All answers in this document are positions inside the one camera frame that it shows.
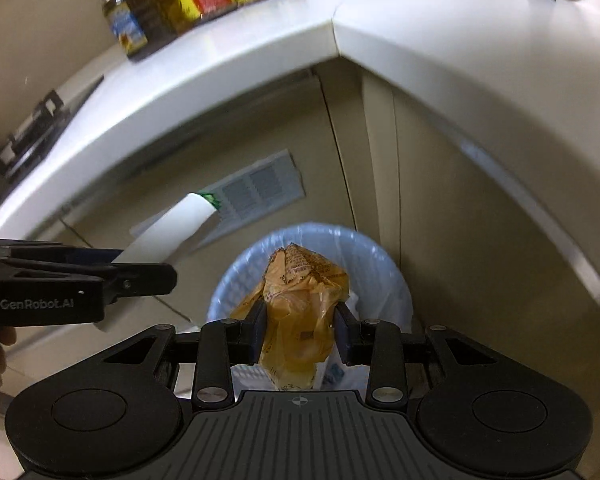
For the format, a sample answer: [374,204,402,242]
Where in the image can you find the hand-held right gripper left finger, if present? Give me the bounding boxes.
[101,301,269,409]

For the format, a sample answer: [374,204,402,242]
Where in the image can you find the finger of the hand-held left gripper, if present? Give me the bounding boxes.
[0,239,125,267]
[0,257,179,307]

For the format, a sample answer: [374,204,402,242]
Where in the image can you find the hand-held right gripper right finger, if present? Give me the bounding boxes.
[332,301,497,407]

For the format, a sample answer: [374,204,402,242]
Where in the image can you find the orange yellow plastic wrapper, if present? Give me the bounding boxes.
[228,242,351,392]

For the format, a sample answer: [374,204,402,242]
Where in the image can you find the white green cardboard box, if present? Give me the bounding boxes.
[114,192,222,266]

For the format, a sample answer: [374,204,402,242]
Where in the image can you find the white mesh trash bin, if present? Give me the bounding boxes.
[207,222,415,397]

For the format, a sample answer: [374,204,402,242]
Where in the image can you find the black gas stove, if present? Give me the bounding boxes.
[0,75,105,212]

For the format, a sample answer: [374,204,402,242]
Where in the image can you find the silver cabinet vent grille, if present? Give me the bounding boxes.
[129,148,307,256]

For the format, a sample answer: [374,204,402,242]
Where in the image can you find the beige vented cabinet panel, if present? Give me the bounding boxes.
[0,59,362,332]

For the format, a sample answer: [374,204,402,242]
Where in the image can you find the beige cabinet door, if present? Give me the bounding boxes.
[361,72,600,343]

